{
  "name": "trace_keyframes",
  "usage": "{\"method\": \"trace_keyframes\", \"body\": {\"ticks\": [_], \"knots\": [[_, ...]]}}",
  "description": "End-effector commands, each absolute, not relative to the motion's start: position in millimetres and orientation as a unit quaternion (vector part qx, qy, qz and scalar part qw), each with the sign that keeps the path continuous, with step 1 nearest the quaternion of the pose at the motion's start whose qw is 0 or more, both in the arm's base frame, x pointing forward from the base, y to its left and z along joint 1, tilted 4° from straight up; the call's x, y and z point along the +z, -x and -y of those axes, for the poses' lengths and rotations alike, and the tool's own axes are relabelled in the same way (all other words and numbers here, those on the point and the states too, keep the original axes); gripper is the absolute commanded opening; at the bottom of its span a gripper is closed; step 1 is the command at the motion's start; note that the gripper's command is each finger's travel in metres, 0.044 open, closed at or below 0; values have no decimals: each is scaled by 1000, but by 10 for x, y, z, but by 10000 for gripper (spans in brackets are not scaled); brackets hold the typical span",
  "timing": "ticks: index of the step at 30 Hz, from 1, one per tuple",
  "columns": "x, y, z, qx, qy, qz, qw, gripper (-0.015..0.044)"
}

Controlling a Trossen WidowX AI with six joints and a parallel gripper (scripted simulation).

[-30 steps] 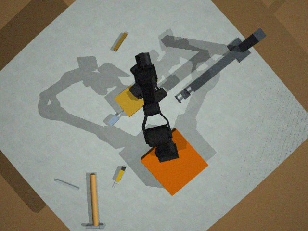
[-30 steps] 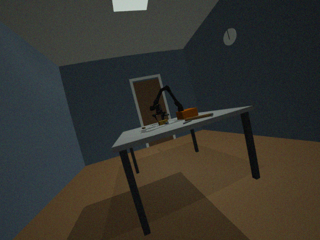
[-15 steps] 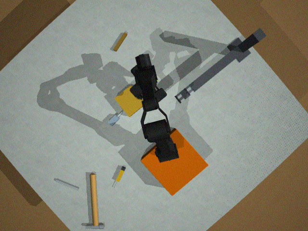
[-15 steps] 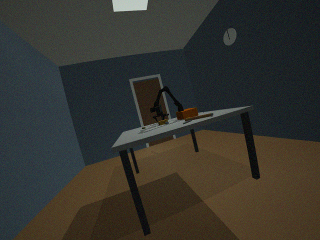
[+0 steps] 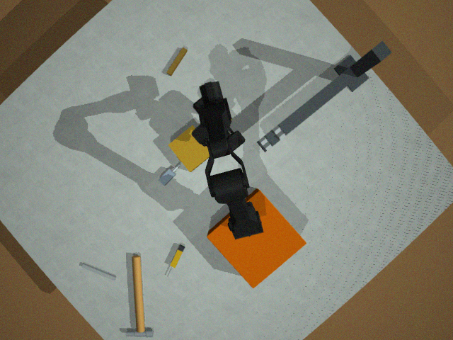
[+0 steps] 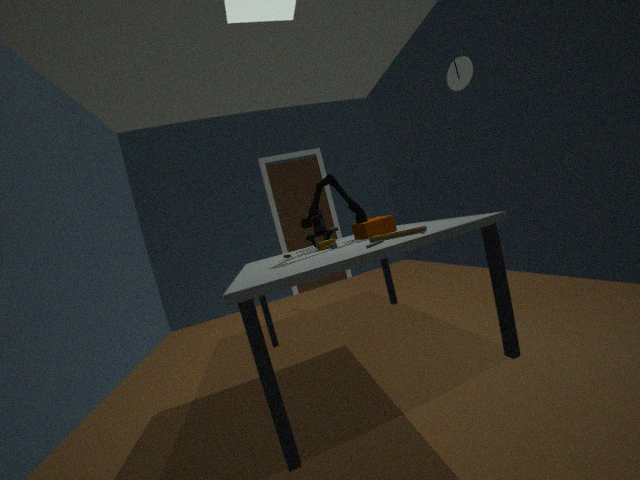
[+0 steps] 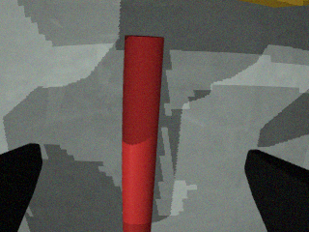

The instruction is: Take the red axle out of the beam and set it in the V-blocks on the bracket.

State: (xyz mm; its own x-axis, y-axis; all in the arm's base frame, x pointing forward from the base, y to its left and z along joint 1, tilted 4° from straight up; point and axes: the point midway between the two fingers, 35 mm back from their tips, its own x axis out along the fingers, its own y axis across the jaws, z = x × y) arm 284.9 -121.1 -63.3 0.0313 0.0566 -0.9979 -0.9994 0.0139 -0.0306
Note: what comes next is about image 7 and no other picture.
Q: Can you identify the red cylinder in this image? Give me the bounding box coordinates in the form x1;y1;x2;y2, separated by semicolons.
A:
121;36;165;232

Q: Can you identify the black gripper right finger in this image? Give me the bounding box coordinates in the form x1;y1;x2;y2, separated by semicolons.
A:
244;150;309;232

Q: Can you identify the yellow block with round hole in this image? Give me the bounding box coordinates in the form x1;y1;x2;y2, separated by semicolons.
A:
239;0;309;8

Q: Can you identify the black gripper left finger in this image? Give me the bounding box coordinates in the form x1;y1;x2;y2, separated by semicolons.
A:
0;143;42;232

